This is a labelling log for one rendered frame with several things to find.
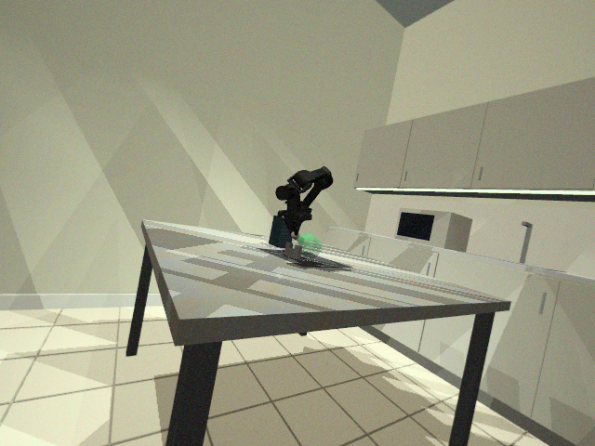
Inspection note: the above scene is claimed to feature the green glass bottle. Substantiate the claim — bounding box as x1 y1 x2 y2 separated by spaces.
291 232 323 258

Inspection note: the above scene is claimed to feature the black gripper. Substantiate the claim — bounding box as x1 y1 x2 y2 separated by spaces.
277 199 311 236

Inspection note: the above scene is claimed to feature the grey flat mat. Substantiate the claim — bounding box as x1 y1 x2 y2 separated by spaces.
257 248 351 268

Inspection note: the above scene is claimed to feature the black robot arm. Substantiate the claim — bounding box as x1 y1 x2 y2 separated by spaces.
275 166 333 213

